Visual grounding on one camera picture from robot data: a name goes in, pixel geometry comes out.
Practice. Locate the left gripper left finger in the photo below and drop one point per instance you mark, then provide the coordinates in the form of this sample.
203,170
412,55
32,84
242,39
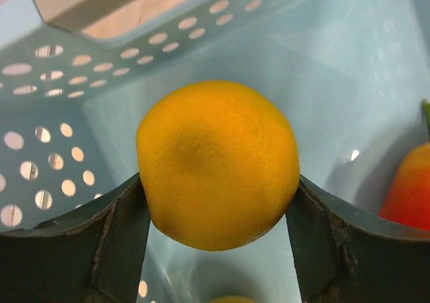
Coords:
91,254

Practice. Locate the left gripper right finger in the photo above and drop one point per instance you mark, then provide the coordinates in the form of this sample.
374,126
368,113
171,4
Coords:
344,254

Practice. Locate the blue plastic basket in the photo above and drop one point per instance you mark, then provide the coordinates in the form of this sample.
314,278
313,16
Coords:
350,75

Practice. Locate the yellow toy lemon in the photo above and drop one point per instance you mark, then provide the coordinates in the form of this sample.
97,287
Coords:
232,299

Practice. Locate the yellow green toy citrus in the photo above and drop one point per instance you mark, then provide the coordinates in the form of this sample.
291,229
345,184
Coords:
218,163

